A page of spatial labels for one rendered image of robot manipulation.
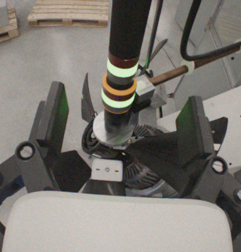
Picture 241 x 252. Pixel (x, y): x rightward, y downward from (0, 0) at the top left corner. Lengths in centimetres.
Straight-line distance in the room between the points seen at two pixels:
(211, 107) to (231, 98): 7
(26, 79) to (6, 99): 34
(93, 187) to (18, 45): 267
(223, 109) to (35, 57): 242
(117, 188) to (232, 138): 38
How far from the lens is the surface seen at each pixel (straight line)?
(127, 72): 21
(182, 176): 37
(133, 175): 64
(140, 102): 29
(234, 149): 64
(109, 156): 59
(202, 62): 37
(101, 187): 58
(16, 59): 284
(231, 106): 70
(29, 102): 229
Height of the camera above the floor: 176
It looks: 61 degrees down
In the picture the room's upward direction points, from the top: 11 degrees clockwise
